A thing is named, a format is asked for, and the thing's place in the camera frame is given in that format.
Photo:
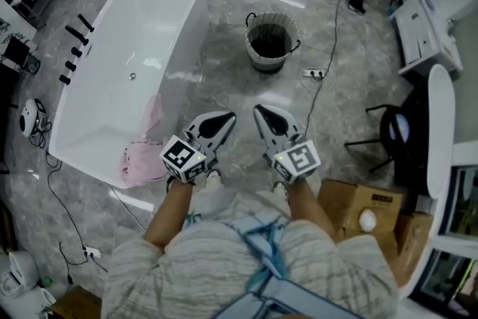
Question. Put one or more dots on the black mesh waste bin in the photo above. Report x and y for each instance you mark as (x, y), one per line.
(31, 66)

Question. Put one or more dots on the white patterned cabinet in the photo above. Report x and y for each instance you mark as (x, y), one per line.
(7, 18)

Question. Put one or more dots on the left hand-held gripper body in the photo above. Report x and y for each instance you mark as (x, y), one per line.
(183, 158)

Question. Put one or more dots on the white rectangular bathtub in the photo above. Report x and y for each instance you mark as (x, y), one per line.
(142, 30)

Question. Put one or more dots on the black round stool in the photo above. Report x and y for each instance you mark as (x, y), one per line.
(386, 130)

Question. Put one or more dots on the person's right forearm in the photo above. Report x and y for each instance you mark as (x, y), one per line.
(310, 205)

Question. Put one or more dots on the striped laundry basket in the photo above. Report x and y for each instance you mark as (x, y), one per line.
(272, 45)

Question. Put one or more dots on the white framed glass door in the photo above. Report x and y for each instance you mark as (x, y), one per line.
(467, 205)

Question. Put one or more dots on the white power strip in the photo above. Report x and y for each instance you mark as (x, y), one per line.
(91, 251)
(314, 73)

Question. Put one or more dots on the black faucet knob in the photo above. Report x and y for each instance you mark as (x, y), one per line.
(70, 65)
(76, 52)
(64, 79)

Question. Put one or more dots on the black gooseneck faucet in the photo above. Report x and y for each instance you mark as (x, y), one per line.
(76, 34)

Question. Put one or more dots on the pink cloth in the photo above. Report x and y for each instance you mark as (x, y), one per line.
(142, 160)

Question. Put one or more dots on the person's shoe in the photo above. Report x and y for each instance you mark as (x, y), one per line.
(279, 186)
(213, 176)

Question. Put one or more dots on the white paper ball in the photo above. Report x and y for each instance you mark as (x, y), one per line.
(367, 219)

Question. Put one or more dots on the white round device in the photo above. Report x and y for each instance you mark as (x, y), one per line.
(31, 116)

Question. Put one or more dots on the black hand shower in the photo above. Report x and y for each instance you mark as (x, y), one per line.
(85, 23)

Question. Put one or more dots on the white drawer cabinet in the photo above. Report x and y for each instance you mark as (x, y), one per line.
(422, 37)

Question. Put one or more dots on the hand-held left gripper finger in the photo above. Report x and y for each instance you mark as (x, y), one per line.
(222, 138)
(198, 123)

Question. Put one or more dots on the person's striped grey shirt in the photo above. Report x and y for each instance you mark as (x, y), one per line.
(201, 272)

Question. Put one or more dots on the person's left forearm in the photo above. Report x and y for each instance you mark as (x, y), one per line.
(168, 220)

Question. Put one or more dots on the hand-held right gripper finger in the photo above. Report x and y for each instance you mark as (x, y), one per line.
(289, 127)
(266, 138)

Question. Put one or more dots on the person's left shoe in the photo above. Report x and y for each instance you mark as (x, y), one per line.
(213, 176)

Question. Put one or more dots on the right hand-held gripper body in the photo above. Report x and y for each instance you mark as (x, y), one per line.
(298, 160)

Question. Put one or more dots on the black and white oval bathtub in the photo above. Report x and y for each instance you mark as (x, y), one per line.
(440, 123)

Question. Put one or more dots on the white toilet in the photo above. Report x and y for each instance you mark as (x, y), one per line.
(20, 269)

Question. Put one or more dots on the light blue chest harness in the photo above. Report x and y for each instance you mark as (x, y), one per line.
(295, 295)

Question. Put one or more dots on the person's right shoe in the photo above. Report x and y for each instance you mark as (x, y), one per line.
(279, 186)

